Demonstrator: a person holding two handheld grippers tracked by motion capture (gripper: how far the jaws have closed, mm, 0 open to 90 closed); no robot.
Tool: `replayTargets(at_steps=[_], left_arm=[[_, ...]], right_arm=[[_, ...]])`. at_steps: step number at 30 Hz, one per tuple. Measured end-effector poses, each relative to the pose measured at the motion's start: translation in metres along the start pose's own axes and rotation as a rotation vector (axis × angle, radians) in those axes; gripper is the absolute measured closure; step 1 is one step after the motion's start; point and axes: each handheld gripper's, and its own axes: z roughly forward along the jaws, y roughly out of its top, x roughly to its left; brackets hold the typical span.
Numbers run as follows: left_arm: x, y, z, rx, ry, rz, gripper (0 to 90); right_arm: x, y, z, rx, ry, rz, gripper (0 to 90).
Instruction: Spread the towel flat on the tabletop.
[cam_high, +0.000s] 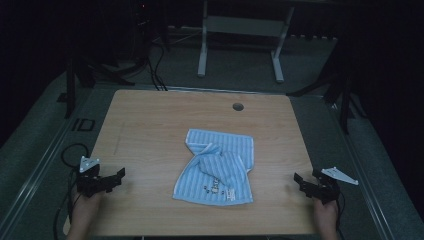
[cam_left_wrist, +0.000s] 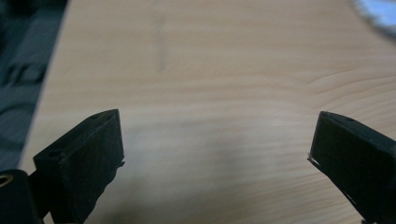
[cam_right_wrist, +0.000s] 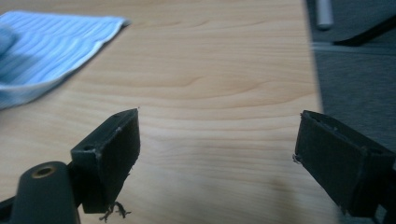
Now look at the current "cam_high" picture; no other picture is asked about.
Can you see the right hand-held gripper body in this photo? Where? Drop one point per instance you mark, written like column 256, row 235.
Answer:
column 325, row 190

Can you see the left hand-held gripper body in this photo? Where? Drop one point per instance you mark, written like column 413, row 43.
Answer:
column 88, row 181

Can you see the blue striped towel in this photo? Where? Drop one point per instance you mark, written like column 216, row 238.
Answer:
column 230, row 144

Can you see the person's right hand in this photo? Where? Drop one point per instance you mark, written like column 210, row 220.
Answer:
column 326, row 215

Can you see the person's left hand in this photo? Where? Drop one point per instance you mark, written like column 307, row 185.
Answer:
column 85, row 210

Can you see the black metal stand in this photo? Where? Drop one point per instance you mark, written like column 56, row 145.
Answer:
column 345, row 106
column 70, row 90

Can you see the dark equipment rack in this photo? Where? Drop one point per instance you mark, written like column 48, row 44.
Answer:
column 143, row 23

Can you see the metal floor rail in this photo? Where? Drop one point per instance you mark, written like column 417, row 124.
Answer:
column 366, row 186
column 33, row 178

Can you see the white metal desk frame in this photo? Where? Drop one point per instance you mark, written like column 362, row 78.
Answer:
column 245, row 26

